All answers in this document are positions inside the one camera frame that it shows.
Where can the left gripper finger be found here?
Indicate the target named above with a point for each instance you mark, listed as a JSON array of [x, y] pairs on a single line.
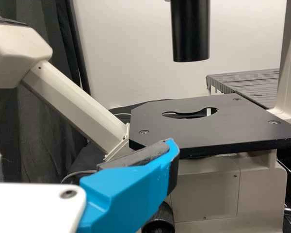
[[126, 191]]

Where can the cream microscope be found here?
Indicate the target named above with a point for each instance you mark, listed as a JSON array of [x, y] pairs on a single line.
[[208, 194]]

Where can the black platform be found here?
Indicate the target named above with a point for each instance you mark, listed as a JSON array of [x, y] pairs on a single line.
[[252, 85]]

